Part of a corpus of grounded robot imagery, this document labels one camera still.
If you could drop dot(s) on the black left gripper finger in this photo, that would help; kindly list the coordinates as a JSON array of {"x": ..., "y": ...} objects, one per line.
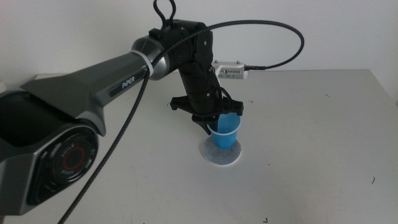
[
  {"x": 215, "y": 125},
  {"x": 200, "y": 126}
]

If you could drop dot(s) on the blue plastic cup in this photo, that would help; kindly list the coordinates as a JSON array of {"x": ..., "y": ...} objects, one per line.
[{"x": 226, "y": 140}]

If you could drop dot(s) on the round grey felt cup mat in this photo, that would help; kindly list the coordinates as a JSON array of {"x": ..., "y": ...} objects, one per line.
[{"x": 217, "y": 157}]

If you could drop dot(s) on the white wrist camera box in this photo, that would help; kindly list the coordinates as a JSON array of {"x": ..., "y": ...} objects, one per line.
[{"x": 231, "y": 71}]

